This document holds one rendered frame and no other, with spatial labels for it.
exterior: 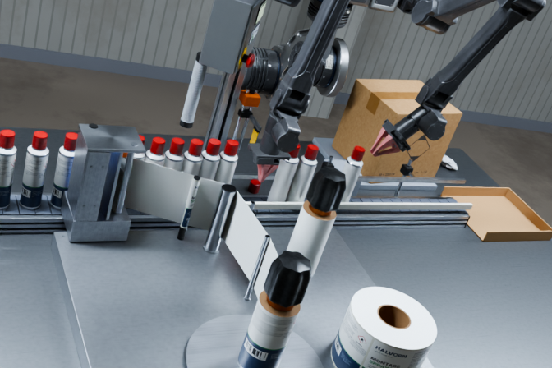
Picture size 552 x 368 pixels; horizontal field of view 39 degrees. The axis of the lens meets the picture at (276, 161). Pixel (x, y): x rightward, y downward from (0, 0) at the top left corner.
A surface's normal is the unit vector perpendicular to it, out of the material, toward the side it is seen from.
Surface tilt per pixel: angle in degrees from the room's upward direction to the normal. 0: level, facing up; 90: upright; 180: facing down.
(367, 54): 90
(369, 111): 90
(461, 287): 0
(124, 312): 0
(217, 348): 0
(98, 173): 90
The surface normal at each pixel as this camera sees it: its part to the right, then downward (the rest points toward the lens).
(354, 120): -0.83, 0.04
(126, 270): 0.27, -0.84
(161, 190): -0.09, 0.46
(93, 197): 0.37, 0.55
